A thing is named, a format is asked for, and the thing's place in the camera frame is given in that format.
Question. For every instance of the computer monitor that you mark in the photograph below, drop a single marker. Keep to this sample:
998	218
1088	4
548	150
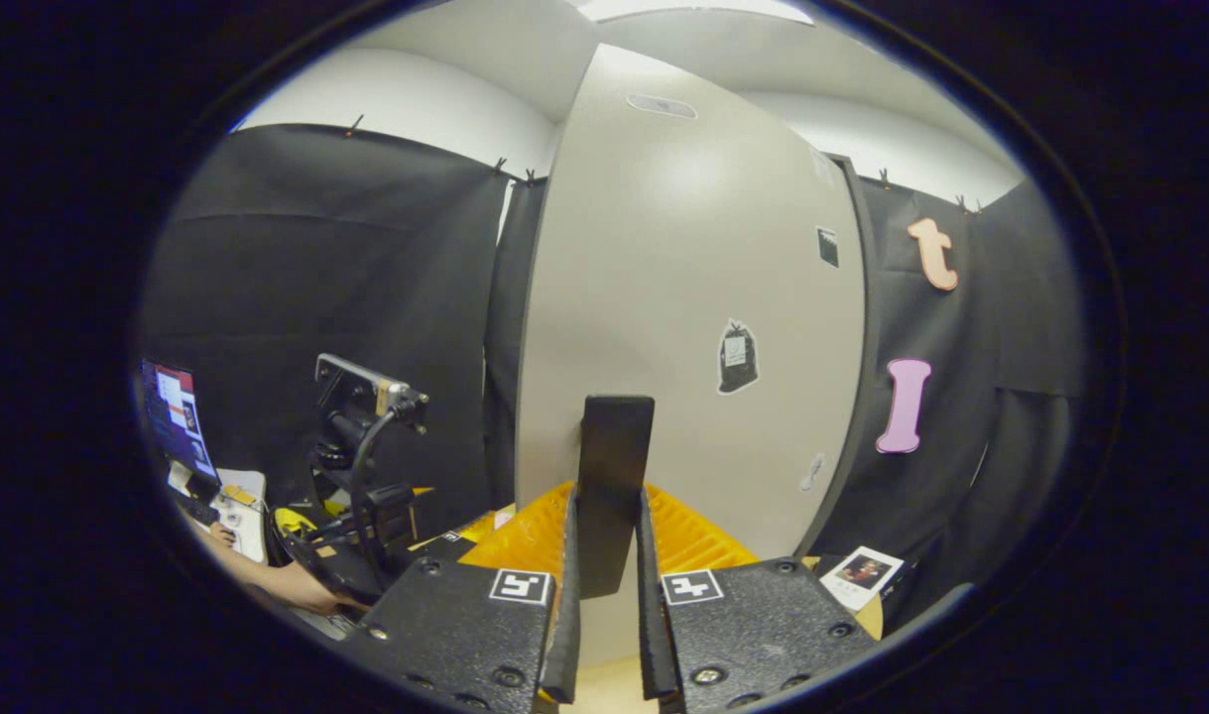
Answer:
178	416

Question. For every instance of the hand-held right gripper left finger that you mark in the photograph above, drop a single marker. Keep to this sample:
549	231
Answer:
564	645

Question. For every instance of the white portrait book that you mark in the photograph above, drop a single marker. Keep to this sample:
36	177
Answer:
862	577

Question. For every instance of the black backdrop cloth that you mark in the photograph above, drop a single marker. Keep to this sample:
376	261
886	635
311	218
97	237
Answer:
346	258

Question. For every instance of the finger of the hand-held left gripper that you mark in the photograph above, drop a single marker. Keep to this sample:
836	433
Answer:
445	540

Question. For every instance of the beige cabinet door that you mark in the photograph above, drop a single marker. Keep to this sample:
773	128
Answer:
683	248

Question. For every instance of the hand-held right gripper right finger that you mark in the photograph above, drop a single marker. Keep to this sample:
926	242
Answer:
654	635

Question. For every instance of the long ceiling light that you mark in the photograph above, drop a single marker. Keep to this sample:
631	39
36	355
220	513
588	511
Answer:
693	10

